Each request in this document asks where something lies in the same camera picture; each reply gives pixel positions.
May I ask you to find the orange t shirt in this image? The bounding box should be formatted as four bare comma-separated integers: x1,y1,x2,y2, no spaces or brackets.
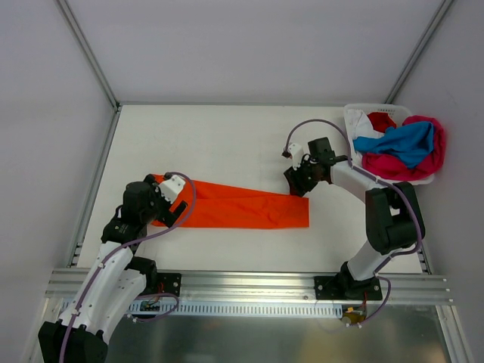
143,172,311,231

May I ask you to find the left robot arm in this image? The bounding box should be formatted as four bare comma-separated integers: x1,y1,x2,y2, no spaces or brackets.
38,172,195,362

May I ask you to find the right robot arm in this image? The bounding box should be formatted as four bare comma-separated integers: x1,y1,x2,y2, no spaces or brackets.
282,138,425,301

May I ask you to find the white plastic laundry basket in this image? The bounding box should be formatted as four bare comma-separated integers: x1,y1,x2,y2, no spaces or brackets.
343,104,434,185

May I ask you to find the white t shirt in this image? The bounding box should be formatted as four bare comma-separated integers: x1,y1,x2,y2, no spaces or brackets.
344,109,383,140

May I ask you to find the magenta pink t shirt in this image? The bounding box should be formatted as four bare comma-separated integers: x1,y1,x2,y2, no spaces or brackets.
361,115,447,182

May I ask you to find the red t shirt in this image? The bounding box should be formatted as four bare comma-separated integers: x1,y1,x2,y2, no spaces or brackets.
368,112,397,133

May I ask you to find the blue t shirt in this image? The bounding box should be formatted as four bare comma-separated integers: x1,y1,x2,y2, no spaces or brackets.
353,121,435,169

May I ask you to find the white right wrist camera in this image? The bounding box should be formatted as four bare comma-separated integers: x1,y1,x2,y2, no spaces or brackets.
281,143,305,170

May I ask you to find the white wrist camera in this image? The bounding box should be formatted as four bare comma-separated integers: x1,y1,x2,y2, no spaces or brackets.
159,173,185,203
281,143,305,170

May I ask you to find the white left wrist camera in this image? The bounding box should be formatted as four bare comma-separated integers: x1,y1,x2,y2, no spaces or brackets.
159,173,185,203

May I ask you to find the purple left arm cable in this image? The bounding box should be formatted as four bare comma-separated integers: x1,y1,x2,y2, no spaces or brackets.
58,172,197,363

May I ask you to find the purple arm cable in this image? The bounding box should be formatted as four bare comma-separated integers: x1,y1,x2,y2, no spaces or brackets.
284,118,424,322
58,172,197,363

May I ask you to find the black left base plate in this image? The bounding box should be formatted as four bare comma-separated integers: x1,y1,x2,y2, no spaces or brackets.
154,272,182,297

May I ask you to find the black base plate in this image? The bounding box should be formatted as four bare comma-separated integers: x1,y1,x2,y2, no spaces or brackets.
154,272,182,297
313,275,383,301

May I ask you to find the white slotted cable duct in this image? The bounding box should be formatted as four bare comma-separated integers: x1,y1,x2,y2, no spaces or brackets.
126,299,343,319

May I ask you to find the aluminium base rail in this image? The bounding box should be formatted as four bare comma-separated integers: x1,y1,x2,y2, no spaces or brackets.
44,267,455,306

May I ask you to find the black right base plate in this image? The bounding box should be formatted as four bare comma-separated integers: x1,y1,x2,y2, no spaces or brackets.
313,275,383,301

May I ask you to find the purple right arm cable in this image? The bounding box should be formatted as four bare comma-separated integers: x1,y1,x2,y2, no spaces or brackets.
284,118,424,322

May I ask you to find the aluminium frame post left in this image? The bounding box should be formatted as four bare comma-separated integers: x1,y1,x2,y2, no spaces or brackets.
54,0,119,110

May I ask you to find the aluminium frame post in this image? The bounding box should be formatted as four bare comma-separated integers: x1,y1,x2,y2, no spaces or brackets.
54,0,119,110
384,0,456,104

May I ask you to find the aluminium frame post right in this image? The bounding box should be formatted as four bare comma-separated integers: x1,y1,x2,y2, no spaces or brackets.
384,0,456,104

